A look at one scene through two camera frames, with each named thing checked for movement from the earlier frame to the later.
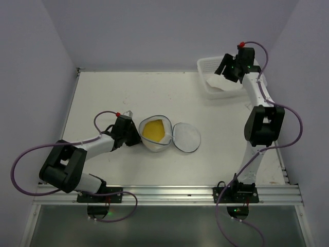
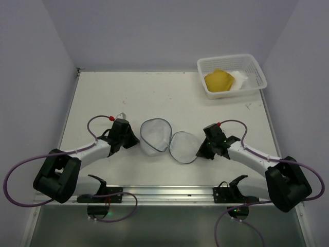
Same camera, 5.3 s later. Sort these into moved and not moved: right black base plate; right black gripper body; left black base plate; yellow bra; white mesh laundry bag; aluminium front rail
Moved: yellow bra; right black gripper body; white mesh laundry bag
Not moved: left black base plate; aluminium front rail; right black base plate
